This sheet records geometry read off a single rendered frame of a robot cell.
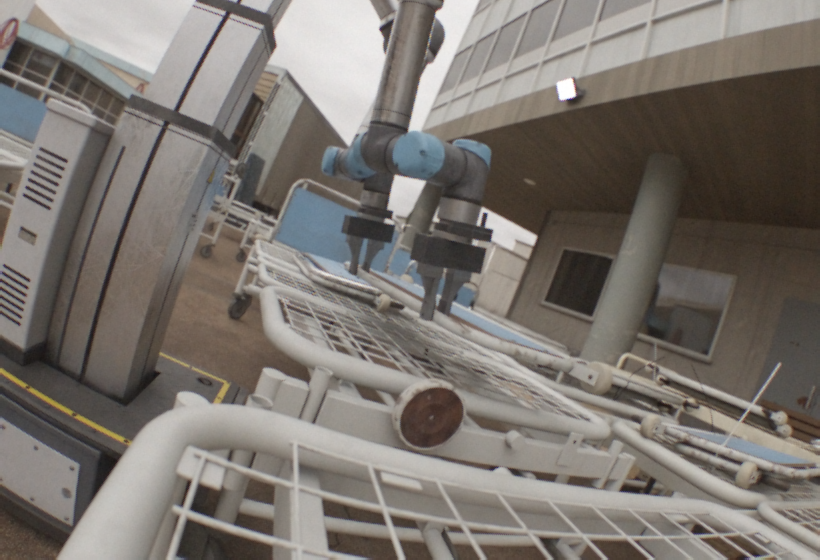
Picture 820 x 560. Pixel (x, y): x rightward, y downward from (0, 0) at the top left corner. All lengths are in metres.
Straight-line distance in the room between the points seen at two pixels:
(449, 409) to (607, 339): 5.00
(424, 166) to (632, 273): 5.14
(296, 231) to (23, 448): 2.15
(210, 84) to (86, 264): 0.36
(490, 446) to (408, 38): 0.76
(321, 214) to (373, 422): 2.04
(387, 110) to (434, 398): 0.50
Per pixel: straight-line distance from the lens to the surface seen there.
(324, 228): 2.68
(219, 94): 0.77
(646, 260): 5.80
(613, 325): 5.68
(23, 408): 0.77
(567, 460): 1.00
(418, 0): 0.89
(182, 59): 0.81
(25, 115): 2.43
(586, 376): 0.88
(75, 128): 0.77
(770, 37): 4.58
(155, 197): 0.75
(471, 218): 0.81
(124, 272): 0.77
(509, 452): 0.90
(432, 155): 0.72
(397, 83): 0.84
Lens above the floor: 0.68
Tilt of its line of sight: 2 degrees up
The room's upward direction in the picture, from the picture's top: 23 degrees clockwise
